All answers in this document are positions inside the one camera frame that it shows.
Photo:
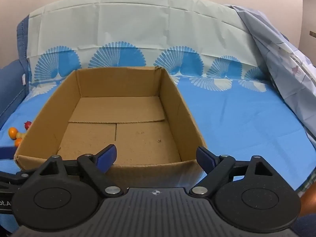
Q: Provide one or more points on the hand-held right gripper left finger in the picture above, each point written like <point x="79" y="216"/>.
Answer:
<point x="108" y="156"/>

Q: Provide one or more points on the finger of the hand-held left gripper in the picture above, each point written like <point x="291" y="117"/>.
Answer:
<point x="7" y="151"/>
<point x="13" y="177"/>

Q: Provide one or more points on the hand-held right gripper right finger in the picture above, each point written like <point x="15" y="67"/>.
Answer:
<point x="205" y="158"/>

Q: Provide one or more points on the small orange mandarin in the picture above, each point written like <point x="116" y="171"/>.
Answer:
<point x="18" y="142"/>
<point x="12" y="131"/>

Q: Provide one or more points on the small beige round fruit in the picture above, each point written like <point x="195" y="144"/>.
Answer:
<point x="20" y="135"/>

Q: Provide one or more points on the red cherry tomato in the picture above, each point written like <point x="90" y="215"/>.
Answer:
<point x="28" y="125"/>

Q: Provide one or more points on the brown cardboard box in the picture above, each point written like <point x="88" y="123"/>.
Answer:
<point x="148" y="138"/>

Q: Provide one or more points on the blue fan-print tablecloth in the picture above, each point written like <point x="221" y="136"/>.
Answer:
<point x="234" y="118"/>

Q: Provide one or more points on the dark blue zippered cushion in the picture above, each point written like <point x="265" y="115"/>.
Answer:
<point x="12" y="84"/>

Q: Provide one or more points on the person's bare leg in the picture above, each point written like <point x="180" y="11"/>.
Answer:
<point x="308" y="200"/>

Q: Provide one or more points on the pale grey-blue sheet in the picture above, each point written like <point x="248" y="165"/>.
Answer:
<point x="284" y="64"/>

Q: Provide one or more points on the person's dark blue clothing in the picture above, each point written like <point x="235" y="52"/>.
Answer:
<point x="307" y="228"/>

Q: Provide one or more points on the small wall fixture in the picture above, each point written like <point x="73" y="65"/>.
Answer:
<point x="312" y="33"/>

